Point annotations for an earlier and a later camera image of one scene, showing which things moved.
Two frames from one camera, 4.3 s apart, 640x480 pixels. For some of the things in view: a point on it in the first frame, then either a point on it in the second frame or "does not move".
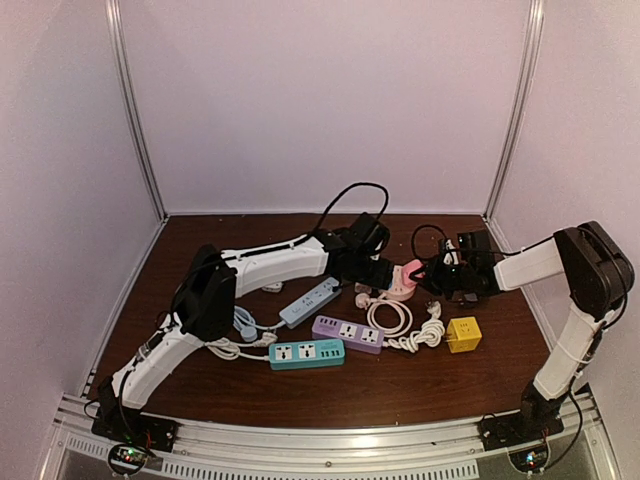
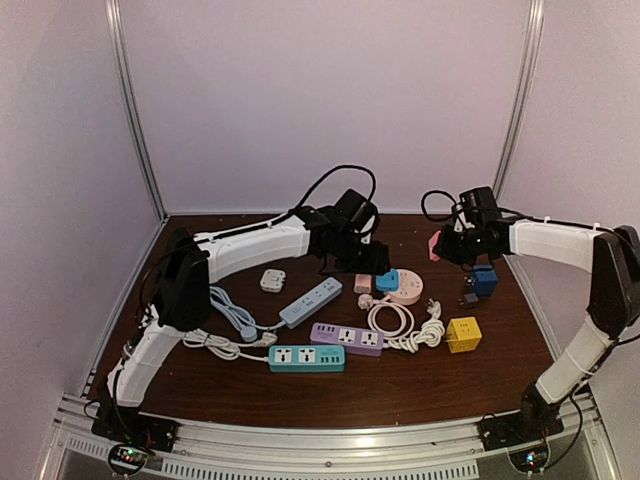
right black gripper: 432,277 → 444,247
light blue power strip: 316,299 does not move
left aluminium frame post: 115,15 does not move
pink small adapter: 359,287 does not move
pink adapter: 406,269 → 431,244
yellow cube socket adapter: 463,334 does not move
